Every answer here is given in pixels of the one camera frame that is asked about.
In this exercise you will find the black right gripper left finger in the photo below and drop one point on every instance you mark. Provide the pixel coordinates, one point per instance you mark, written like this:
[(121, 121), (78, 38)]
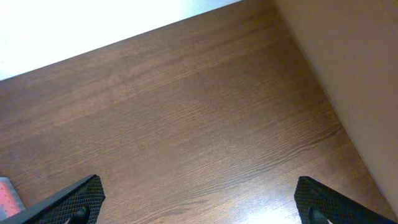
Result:
[(78, 203)]

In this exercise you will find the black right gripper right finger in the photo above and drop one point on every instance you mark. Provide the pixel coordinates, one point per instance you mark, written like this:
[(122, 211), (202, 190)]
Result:
[(317, 203)]

